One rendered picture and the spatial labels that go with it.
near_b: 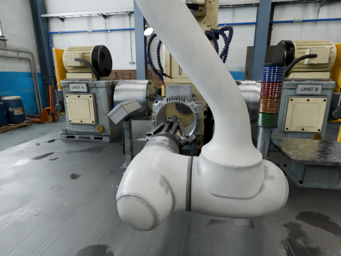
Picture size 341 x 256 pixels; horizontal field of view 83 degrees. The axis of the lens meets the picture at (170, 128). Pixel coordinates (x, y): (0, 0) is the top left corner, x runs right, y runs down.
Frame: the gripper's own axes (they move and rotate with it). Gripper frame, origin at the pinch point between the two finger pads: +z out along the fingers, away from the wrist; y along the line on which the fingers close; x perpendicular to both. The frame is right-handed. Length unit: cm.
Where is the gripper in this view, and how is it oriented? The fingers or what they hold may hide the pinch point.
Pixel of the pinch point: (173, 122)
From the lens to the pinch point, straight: 67.8
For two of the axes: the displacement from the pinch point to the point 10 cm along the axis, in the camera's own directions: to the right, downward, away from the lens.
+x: 0.2, 9.2, 3.8
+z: 1.5, -3.8, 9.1
